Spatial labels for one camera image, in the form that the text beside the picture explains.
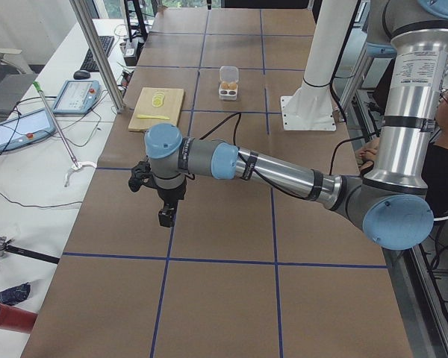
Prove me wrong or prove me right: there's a grabber stick green handle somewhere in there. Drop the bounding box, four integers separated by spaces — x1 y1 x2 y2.
33 81 97 187

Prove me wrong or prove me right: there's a red cylinder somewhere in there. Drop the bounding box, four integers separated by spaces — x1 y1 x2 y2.
0 303 37 333

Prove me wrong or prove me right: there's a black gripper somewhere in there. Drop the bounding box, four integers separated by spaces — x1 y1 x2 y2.
155 175 187 227

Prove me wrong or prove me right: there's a blue crumpled tape wad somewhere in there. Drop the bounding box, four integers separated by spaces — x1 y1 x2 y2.
0 283 31 306

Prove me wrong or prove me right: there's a person in black shirt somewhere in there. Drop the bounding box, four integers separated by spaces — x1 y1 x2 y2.
356 48 448 221

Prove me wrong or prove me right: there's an aluminium frame post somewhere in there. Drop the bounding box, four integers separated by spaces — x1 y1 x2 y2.
69 0 125 113

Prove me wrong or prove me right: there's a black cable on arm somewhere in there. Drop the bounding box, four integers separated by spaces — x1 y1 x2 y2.
193 111 382 198

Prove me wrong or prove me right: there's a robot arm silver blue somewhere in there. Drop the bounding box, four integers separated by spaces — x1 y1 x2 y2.
128 1 448 250

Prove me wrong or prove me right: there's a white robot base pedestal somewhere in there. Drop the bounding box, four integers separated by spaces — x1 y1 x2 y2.
281 0 359 131

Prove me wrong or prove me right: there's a black tool on side table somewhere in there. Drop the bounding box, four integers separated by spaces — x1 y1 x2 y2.
0 236 60 264

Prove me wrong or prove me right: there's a black computer mouse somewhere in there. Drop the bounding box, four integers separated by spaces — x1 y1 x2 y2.
73 69 90 80

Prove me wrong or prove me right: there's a yellow plastic knife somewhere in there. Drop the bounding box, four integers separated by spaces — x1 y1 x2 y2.
136 114 170 120

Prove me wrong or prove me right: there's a black keyboard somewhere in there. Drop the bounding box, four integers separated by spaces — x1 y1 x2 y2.
78 35 116 72

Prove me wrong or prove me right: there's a teach pendant near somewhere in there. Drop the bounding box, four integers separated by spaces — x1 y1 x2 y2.
0 109 56 152

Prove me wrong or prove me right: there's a teach pendant far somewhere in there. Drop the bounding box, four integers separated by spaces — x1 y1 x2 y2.
52 80 101 116

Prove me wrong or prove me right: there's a bamboo cutting board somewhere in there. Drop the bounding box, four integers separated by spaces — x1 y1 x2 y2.
128 87 184 132

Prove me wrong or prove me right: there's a teach pendant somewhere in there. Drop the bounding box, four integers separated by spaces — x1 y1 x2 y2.
52 80 101 116
0 109 56 152

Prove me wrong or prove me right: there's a clear plastic egg box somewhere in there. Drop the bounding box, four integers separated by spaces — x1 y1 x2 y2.
219 66 240 101

